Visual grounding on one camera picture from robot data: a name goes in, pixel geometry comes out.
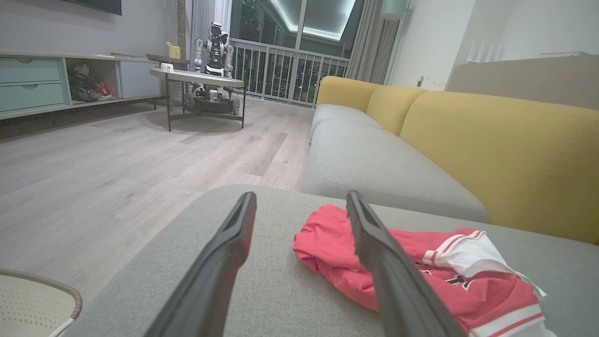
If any large grey ottoman cushion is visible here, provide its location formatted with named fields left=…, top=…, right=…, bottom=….
left=63, top=184, right=599, bottom=337

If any white wheeled robot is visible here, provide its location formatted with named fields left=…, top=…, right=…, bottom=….
left=183, top=22, right=241, bottom=115

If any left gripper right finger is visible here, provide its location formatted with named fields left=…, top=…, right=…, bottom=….
left=346, top=190, right=468, bottom=337

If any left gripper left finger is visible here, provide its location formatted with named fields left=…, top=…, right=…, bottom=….
left=145, top=192, right=257, bottom=337

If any round coffee table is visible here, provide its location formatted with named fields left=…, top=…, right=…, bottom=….
left=150, top=68, right=246, bottom=132

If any yellow sofa back cushion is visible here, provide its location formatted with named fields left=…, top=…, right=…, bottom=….
left=399, top=90, right=599, bottom=245
left=366, top=85, right=427, bottom=136
left=316, top=76, right=382, bottom=113

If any white balcony railing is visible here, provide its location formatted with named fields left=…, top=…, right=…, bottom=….
left=229, top=38, right=351, bottom=106

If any beige partition panel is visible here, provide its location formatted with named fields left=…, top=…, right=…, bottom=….
left=446, top=54, right=599, bottom=110

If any grey pleated curtain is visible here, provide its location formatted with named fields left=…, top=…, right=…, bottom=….
left=346, top=0, right=401, bottom=82

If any white router with antennas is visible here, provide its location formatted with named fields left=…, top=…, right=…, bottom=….
left=466, top=39, right=499, bottom=64

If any long teal tv cabinet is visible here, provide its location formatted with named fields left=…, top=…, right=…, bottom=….
left=0, top=49, right=164, bottom=121

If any sheer white curtain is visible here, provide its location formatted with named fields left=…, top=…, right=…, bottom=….
left=190, top=0, right=232, bottom=45

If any clutter pile in cabinet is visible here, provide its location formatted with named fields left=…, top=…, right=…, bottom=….
left=68, top=65, right=115, bottom=103

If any grey sofa seat cushion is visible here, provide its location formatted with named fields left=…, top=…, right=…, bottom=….
left=309, top=104, right=384, bottom=141
left=302, top=121, right=490, bottom=224

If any woven laundry basket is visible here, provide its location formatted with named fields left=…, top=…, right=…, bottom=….
left=0, top=268, right=83, bottom=337

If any red jersey with lettering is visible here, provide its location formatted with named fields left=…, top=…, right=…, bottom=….
left=293, top=205, right=557, bottom=337

